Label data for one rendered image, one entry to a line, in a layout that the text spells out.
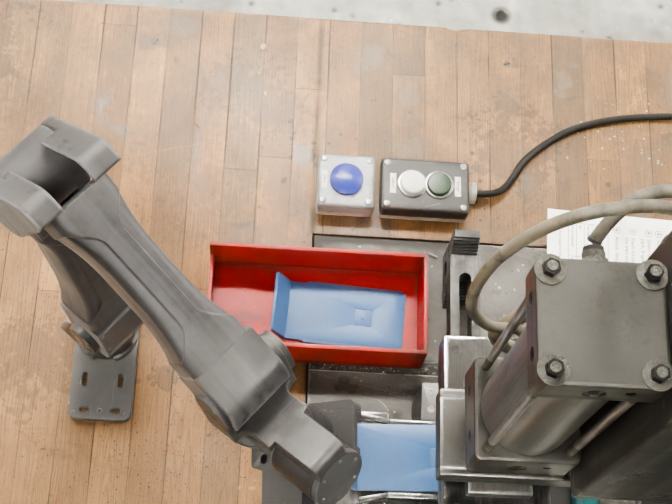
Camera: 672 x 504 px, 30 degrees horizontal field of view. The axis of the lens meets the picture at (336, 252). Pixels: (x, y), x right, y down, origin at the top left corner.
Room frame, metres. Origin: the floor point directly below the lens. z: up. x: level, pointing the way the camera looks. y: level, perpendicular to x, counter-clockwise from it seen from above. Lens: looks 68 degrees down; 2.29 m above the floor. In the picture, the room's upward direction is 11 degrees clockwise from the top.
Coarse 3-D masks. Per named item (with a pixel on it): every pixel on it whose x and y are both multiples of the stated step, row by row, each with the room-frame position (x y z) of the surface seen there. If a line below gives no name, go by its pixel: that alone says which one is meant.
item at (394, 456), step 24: (360, 432) 0.32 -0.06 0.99; (384, 432) 0.33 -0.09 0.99; (408, 432) 0.33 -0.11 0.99; (432, 432) 0.34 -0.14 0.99; (384, 456) 0.30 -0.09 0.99; (408, 456) 0.31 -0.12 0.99; (360, 480) 0.27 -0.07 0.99; (384, 480) 0.28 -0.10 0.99; (408, 480) 0.28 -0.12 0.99; (432, 480) 0.29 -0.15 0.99
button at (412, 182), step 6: (408, 174) 0.65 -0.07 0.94; (414, 174) 0.66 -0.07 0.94; (420, 174) 0.66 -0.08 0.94; (402, 180) 0.64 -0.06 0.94; (408, 180) 0.65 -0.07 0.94; (414, 180) 0.65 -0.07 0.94; (420, 180) 0.65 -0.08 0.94; (402, 186) 0.64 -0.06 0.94; (408, 186) 0.64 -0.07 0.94; (414, 186) 0.64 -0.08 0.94; (420, 186) 0.64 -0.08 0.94; (408, 192) 0.63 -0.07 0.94; (414, 192) 0.63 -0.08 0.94
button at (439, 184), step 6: (432, 174) 0.66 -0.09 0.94; (438, 174) 0.66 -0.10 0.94; (444, 174) 0.66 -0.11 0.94; (432, 180) 0.65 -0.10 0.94; (438, 180) 0.65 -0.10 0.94; (444, 180) 0.66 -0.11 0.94; (450, 180) 0.66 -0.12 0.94; (432, 186) 0.64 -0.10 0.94; (438, 186) 0.65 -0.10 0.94; (444, 186) 0.65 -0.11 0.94; (450, 186) 0.65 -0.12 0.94; (432, 192) 0.64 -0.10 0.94; (438, 192) 0.64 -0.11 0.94; (444, 192) 0.64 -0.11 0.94
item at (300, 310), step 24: (288, 288) 0.49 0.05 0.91; (312, 288) 0.50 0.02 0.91; (336, 288) 0.50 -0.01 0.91; (288, 312) 0.46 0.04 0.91; (312, 312) 0.47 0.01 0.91; (336, 312) 0.48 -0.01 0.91; (384, 312) 0.49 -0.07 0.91; (288, 336) 0.44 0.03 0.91; (312, 336) 0.44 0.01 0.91; (336, 336) 0.45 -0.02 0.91; (360, 336) 0.45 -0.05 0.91; (384, 336) 0.46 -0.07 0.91
